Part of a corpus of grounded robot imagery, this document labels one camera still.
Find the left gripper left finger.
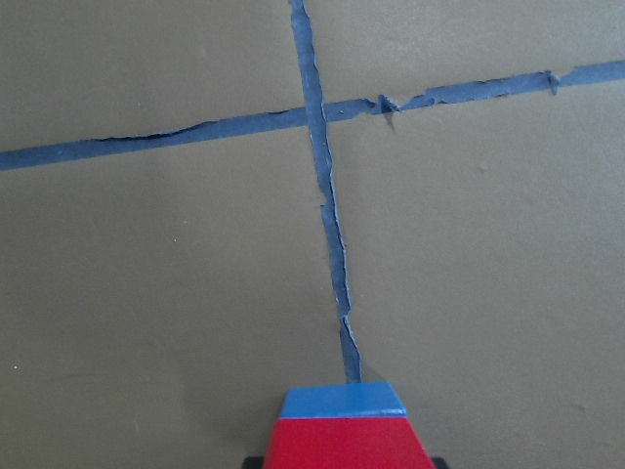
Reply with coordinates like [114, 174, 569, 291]
[242, 456, 265, 469]

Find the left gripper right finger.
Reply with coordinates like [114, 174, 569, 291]
[431, 457, 446, 469]

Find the red wooden cube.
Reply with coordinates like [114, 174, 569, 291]
[263, 417, 435, 469]

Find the blue wooden cube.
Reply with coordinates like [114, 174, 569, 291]
[279, 381, 408, 419]

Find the blue tape line crosswise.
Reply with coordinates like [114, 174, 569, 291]
[1, 61, 624, 171]

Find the blue tape line lengthwise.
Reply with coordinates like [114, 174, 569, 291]
[290, 0, 363, 384]

